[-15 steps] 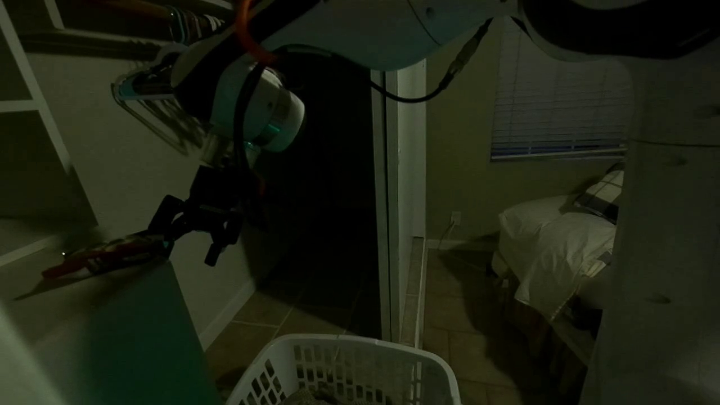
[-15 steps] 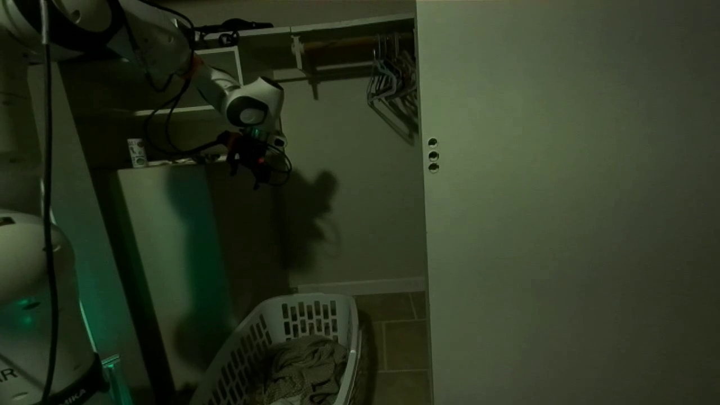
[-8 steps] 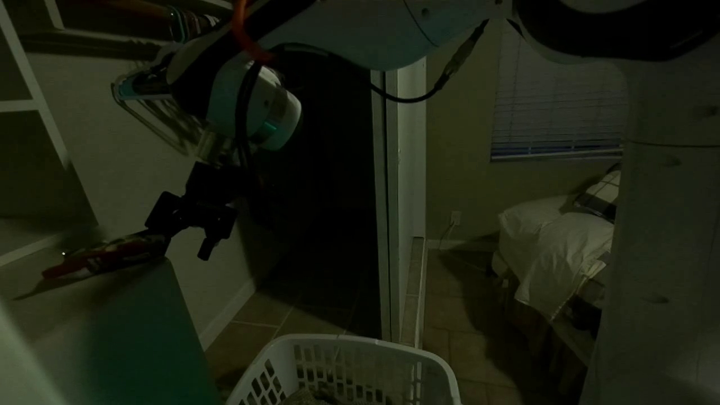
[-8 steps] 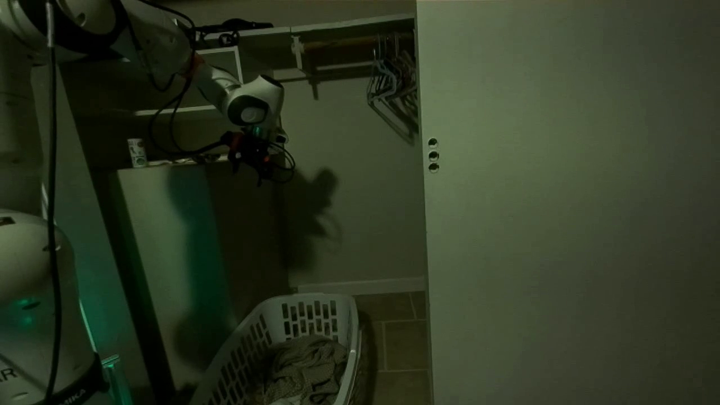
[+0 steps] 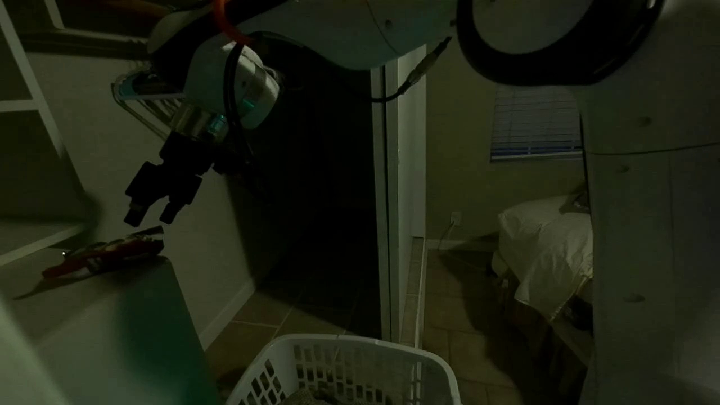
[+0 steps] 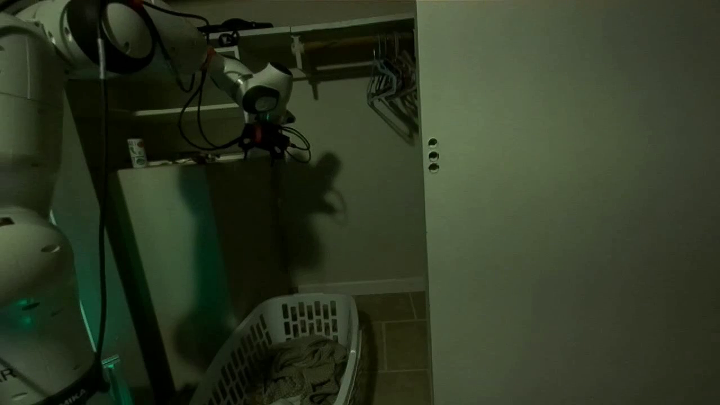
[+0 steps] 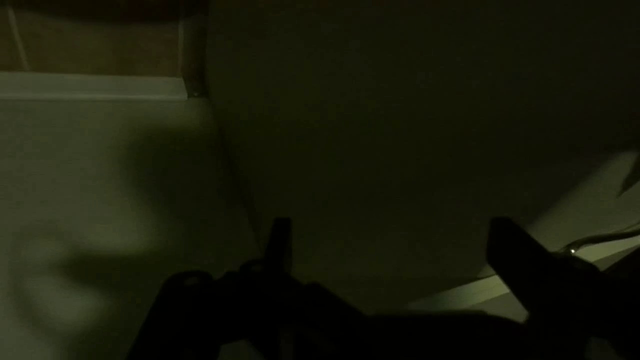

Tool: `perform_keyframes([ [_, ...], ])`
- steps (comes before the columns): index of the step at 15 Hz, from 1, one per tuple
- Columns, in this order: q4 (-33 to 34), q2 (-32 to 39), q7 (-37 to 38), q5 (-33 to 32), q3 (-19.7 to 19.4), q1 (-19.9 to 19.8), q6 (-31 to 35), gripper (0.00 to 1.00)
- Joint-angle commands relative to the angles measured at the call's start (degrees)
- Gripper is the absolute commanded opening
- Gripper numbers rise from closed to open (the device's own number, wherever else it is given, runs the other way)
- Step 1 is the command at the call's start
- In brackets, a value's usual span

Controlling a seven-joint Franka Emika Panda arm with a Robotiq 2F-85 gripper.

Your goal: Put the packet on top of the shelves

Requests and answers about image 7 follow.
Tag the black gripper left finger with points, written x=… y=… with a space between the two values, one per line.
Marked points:
x=279 y=243

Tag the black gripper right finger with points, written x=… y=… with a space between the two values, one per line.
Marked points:
x=527 y=266

